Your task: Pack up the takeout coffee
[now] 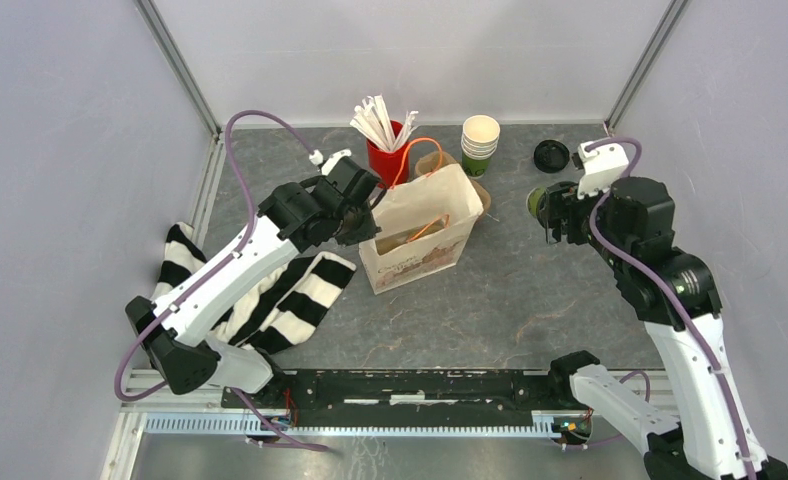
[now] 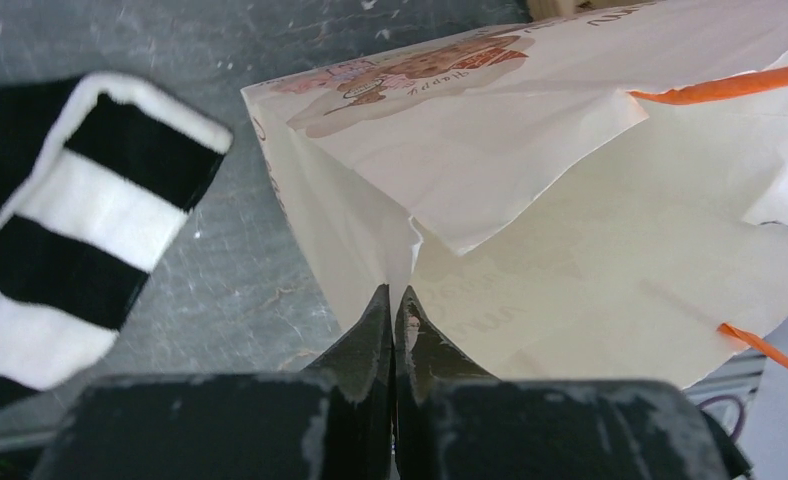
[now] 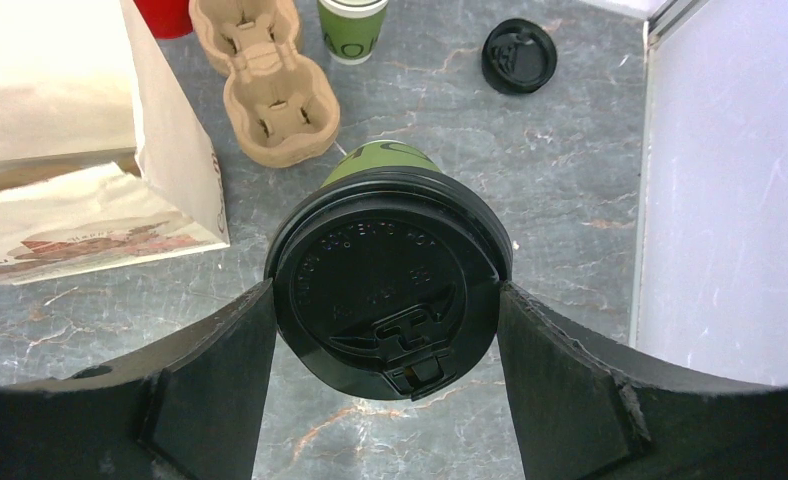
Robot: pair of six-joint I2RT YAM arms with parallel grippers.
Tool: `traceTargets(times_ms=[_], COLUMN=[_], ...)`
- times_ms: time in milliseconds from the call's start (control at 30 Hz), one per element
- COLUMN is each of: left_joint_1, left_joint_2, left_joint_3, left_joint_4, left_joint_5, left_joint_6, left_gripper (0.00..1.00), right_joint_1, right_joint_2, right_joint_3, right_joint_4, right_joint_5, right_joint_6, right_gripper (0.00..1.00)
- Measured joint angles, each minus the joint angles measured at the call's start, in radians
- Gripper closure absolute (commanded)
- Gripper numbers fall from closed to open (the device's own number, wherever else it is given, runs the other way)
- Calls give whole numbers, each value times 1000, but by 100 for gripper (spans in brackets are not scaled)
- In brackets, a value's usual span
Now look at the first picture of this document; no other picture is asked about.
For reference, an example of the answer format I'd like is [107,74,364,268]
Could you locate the green paper coffee cup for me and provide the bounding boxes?
[526,187,546,219]

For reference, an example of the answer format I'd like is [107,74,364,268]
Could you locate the beige paper gift bag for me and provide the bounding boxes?
[359,137,484,295]

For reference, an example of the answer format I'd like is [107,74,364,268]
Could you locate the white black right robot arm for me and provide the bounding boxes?
[527,177,788,479]

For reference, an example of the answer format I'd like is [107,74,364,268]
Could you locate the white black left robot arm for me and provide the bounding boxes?
[125,150,382,408]

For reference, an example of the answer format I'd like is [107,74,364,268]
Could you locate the stack of black lids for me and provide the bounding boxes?
[533,139,570,174]

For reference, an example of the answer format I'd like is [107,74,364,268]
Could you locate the red straw holder cup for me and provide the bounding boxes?
[366,139,409,187]

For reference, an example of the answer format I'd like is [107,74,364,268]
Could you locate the white wrapped straws bundle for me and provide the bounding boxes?
[349,95,419,153]

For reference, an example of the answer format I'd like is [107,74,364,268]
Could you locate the stack of paper cups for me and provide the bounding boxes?
[461,114,501,178]

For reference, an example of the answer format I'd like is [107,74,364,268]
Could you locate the black white striped cloth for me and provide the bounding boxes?
[151,222,357,355]

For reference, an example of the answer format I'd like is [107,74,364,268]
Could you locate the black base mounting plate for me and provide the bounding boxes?
[251,369,588,428]

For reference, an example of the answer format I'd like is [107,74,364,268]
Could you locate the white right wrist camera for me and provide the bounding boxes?
[576,141,629,200]

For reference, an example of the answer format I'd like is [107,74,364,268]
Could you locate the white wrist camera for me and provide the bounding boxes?
[576,141,629,200]
[309,149,352,176]

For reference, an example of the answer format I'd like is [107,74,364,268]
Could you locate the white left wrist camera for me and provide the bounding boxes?
[309,149,352,176]

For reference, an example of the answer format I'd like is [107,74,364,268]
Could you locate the white slotted cable duct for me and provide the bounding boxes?
[143,412,560,440]

